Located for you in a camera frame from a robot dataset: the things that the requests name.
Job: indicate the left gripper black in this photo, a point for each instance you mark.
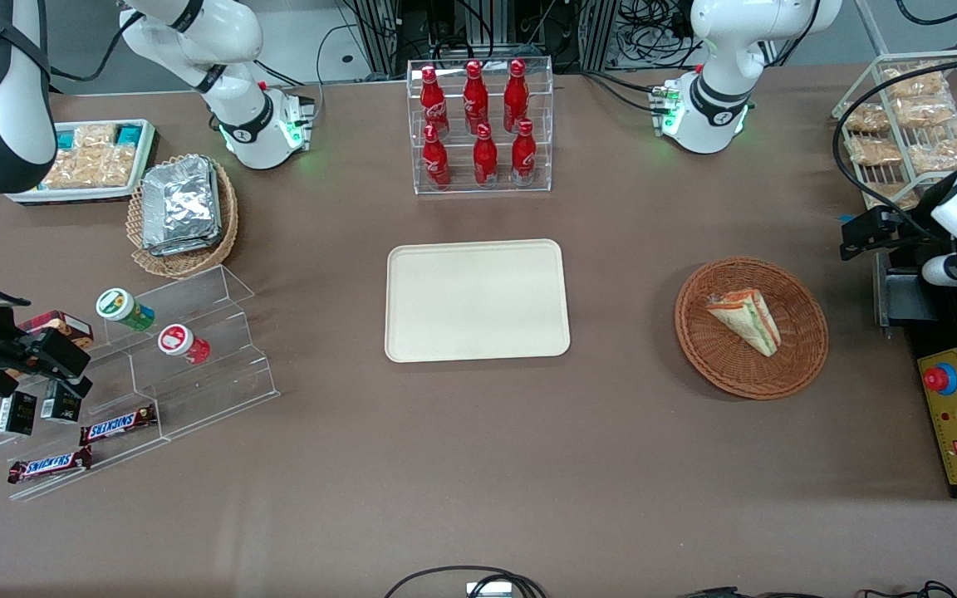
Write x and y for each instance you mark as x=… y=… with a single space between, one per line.
x=915 y=223

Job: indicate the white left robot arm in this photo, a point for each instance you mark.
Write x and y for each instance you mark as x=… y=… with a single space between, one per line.
x=728 y=50

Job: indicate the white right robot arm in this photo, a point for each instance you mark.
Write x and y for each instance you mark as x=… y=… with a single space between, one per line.
x=188 y=41

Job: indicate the wrapped triangle sandwich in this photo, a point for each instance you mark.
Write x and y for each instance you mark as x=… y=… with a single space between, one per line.
x=748 y=320

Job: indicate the brown round wicker basket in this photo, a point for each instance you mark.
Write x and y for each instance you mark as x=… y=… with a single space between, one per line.
x=736 y=374

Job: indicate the white rectangular snack tray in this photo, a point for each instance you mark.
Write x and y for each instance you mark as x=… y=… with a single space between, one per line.
x=30 y=195

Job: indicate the light oval wicker basket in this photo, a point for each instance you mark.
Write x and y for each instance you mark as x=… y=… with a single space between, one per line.
x=188 y=262

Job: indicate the beige plastic tray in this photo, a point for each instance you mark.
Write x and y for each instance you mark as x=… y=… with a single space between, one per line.
x=477 y=301

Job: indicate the small black box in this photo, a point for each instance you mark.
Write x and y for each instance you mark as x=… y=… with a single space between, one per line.
x=15 y=414
x=61 y=405

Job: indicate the clear bag of snacks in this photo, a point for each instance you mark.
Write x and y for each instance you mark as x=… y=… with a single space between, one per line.
x=915 y=84
x=894 y=198
x=939 y=151
x=927 y=112
x=876 y=151
x=867 y=119

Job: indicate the red brown carton box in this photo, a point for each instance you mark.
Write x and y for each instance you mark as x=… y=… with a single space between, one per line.
x=71 y=324

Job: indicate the grey metal box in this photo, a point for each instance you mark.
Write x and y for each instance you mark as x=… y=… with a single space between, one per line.
x=902 y=301

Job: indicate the Snickers chocolate bar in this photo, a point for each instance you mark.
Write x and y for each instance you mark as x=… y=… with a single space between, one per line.
x=117 y=424
x=51 y=465

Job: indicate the green bottle white cap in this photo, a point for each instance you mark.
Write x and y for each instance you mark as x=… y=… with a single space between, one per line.
x=125 y=310

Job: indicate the red bottle white cap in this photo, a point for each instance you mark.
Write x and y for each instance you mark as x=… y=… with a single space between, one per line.
x=184 y=343

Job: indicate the red emergency stop button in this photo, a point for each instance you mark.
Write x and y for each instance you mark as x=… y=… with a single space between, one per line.
x=938 y=379

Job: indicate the clear acrylic stepped shelf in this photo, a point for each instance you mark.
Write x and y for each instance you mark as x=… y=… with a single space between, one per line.
x=213 y=390

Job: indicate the silver foil packet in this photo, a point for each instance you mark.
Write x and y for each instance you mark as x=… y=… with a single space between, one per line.
x=181 y=199
x=196 y=248

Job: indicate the clear cracker packet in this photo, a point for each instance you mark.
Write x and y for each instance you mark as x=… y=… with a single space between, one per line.
x=70 y=171
x=116 y=164
x=95 y=137

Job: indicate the black yellow control box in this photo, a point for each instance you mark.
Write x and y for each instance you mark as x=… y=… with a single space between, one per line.
x=956 y=432

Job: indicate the teal snack packet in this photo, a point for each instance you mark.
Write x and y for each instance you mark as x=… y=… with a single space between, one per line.
x=128 y=134
x=68 y=137

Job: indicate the red cola bottle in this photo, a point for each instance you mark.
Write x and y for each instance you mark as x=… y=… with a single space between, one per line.
x=485 y=158
x=434 y=104
x=523 y=154
x=475 y=98
x=516 y=96
x=435 y=159

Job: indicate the clear acrylic bottle rack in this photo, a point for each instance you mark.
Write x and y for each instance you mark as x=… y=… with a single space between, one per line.
x=483 y=178

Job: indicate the brown table mat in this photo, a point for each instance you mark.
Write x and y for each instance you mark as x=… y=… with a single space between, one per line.
x=478 y=465

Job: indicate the black metal equipment rack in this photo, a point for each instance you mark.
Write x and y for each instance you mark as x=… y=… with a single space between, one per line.
x=379 y=33

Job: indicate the silver metal bracket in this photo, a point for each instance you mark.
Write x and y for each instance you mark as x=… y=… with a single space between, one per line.
x=487 y=590

